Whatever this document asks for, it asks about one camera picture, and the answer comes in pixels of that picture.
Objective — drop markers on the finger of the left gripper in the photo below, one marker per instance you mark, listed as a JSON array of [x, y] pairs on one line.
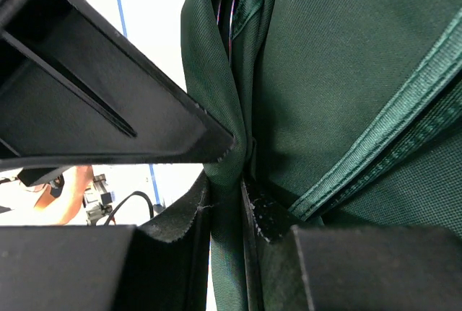
[[74, 91]]

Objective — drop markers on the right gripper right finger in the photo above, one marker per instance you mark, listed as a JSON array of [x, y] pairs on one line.
[[291, 265]]

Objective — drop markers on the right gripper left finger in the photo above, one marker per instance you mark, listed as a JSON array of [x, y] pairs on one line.
[[160, 265]]

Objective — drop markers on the dark green cloth napkin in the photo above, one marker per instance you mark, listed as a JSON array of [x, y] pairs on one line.
[[346, 112]]

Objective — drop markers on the person in beige shirt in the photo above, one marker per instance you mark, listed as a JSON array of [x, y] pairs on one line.
[[49, 210]]

